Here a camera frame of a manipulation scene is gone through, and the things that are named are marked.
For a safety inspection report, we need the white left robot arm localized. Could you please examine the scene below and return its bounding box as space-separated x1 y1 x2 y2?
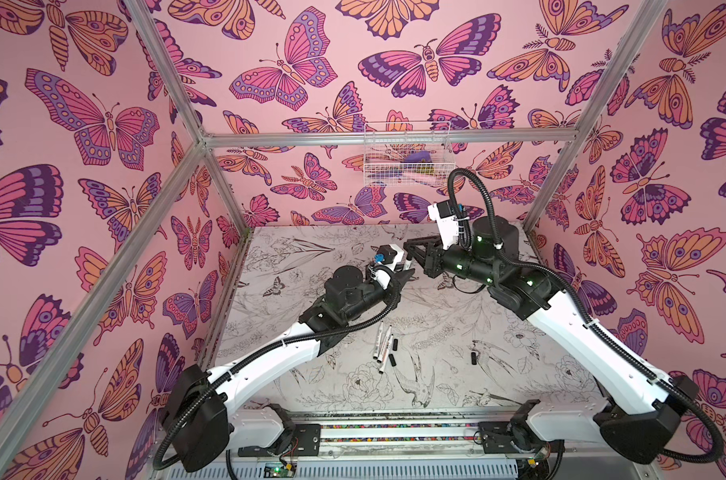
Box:
152 264 414 472

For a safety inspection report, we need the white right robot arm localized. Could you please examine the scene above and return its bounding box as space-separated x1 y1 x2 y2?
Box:
404 217 722 464

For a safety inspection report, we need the green circuit board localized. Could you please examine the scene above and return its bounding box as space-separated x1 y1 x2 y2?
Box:
263 463 296 479

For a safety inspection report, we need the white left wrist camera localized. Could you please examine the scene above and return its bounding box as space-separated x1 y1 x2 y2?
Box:
373 244 407 272

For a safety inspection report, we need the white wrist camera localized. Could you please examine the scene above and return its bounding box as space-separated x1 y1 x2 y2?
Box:
373 244 407 272
427 201 471 250

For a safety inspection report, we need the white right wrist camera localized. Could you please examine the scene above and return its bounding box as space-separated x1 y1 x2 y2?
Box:
427 201 471 250

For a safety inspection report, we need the white wire basket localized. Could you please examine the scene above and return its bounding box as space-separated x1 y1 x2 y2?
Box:
361 122 456 189

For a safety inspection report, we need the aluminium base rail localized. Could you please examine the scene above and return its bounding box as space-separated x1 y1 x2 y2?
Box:
230 410 556 480

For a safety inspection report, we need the aluminium frame crossbar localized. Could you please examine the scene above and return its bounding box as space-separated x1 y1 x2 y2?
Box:
205 128 578 148

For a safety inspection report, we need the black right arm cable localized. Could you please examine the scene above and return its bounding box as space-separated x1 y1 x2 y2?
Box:
446 167 725 464

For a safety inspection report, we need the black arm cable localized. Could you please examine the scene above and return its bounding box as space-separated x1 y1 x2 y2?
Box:
446 167 725 464
152 266 400 471

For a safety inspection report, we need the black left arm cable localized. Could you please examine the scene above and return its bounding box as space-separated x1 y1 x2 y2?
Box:
152 266 400 471

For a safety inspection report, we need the aluminium frame post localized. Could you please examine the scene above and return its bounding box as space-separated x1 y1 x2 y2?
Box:
523 0 668 233
125 0 250 237

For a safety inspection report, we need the aluminium frame right post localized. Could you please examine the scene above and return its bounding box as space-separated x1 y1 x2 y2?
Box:
523 0 668 233

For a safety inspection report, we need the aluminium frame left beam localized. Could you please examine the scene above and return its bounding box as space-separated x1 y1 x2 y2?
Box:
0 141 205 478

